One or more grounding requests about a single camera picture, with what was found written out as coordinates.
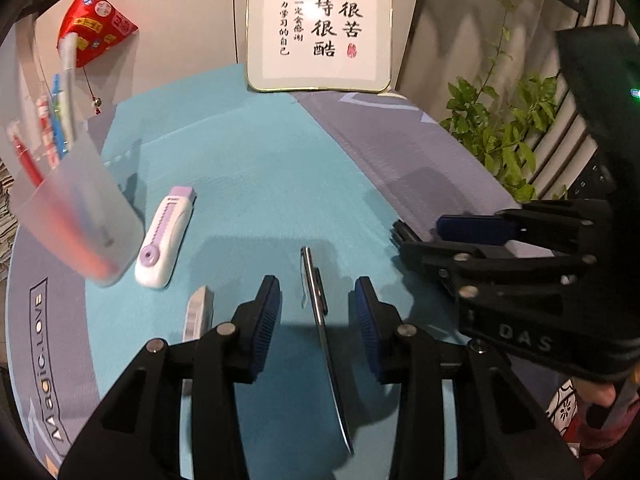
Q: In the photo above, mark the red pyramid hanging ornament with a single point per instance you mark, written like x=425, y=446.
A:
x=95, y=20

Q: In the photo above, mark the teal grey desk mat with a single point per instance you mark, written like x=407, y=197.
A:
x=250, y=185

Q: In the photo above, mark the black metal pen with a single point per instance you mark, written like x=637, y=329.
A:
x=325, y=340

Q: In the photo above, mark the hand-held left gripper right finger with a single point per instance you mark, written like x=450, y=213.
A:
x=367, y=320

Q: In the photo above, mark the person's patterned clothing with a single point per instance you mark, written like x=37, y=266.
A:
x=565, y=410

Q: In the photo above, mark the tall stack of books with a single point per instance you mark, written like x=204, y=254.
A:
x=4, y=210

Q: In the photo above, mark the white retractable eraser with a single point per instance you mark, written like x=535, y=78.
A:
x=199, y=310

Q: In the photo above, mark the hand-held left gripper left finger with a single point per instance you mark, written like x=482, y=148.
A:
x=265, y=320

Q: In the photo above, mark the green leafy plant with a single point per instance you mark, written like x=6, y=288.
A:
x=500, y=135

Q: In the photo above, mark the translucent pen cup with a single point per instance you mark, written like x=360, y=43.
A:
x=90, y=220

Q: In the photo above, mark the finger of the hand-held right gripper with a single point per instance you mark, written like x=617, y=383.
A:
x=475, y=227
x=450, y=265

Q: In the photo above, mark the gold framed calligraphy sign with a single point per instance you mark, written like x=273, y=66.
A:
x=320, y=25

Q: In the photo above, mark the white slatted radiator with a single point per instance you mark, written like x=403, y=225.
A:
x=565, y=125

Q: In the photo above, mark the blue click pen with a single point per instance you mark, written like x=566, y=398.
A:
x=58, y=120

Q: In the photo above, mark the white purple utility knife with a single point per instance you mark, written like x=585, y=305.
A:
x=165, y=240

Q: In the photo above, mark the red white pen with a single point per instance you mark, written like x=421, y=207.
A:
x=45, y=130

